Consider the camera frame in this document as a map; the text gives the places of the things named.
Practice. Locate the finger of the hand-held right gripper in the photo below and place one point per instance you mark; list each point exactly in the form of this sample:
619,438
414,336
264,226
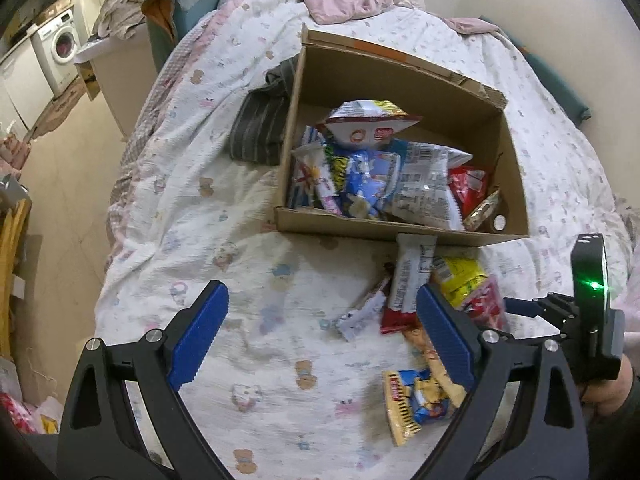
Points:
522,306

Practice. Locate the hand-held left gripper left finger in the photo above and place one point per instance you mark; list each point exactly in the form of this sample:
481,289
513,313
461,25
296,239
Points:
197,335

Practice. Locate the beige snack packet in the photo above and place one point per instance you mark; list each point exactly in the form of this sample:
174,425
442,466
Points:
435,355

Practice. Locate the small pink white snack packet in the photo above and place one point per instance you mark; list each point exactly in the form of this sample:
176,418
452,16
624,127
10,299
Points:
362,310

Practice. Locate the person's right forearm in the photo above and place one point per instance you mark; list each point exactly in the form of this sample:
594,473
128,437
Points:
620,440

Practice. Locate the red white cartoon snack packet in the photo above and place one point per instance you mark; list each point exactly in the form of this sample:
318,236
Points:
485,305

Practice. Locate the yellow blue snack packet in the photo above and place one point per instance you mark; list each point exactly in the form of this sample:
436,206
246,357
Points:
415,405

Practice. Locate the plain red snack packet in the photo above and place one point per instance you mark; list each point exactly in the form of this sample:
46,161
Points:
467,187

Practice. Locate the white snack packet red end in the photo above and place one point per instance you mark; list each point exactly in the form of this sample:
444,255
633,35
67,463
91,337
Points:
407,285

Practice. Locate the patterned floor rug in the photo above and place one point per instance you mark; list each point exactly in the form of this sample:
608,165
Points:
65,105

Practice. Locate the teal bed bolster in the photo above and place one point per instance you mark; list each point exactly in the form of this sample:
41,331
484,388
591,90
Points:
555,80

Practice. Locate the blue white snack packet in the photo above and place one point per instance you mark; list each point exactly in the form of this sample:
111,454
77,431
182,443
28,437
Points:
365,180

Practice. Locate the grey striped cloth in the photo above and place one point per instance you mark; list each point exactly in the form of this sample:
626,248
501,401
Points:
262,120

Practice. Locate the pink white stick packet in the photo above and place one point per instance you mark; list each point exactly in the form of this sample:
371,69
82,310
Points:
315,170

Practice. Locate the crumpled white sheets pile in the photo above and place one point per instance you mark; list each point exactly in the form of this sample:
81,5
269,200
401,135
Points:
130,5

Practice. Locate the small brown carton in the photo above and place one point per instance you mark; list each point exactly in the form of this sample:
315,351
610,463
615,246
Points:
52,2

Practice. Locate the person's right hand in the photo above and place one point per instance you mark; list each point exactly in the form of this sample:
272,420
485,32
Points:
607,385

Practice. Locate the teal orange cushion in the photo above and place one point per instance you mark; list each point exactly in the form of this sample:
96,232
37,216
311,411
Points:
175,15

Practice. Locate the cardboard box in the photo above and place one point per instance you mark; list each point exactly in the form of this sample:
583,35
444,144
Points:
350,70

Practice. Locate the pink blanket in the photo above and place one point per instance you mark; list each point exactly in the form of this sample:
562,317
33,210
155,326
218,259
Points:
340,2

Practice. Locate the white washing machine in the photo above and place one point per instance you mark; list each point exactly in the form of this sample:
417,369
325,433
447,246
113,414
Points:
60,45

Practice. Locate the brown snack packet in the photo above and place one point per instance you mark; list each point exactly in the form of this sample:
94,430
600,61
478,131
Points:
482,210

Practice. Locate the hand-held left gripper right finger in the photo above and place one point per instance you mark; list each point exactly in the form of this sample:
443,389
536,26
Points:
445,335

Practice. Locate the white kitchen cabinets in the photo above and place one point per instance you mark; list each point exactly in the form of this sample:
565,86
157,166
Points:
20,85

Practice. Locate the yellow wooden rack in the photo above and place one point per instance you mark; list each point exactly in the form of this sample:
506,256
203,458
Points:
12,270

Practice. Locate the white storage cabinet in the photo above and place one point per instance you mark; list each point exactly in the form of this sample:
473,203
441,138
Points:
115,75

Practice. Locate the clear printed snack packet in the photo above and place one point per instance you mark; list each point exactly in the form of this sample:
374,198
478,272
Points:
430,180

